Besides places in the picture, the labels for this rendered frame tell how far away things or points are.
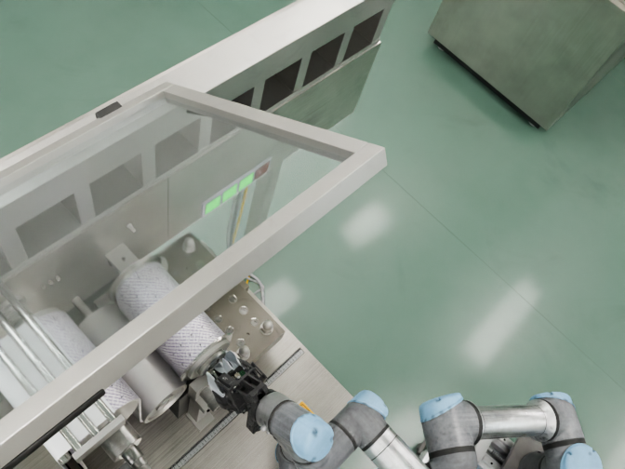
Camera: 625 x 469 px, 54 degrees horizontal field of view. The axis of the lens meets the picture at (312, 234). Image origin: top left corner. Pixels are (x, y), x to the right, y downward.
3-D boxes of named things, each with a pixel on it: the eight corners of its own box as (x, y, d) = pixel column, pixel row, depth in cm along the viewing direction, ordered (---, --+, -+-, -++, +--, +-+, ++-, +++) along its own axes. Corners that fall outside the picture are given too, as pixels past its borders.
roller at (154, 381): (145, 428, 139) (143, 416, 129) (76, 347, 145) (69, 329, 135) (186, 393, 145) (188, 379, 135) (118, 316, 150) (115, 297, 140)
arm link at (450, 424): (562, 450, 180) (418, 462, 153) (546, 399, 187) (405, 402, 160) (596, 441, 171) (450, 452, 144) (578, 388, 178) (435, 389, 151)
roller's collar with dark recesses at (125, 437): (115, 465, 117) (113, 460, 112) (96, 441, 119) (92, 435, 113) (142, 441, 120) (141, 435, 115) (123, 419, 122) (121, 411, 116)
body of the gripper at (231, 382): (238, 355, 129) (273, 378, 121) (252, 383, 134) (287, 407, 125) (210, 380, 125) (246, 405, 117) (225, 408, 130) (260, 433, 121)
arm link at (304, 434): (313, 475, 111) (299, 446, 107) (275, 447, 119) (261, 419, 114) (341, 445, 115) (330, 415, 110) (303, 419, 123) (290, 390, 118)
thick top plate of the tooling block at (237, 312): (239, 376, 164) (242, 369, 159) (144, 273, 173) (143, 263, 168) (282, 338, 172) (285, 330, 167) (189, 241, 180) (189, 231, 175)
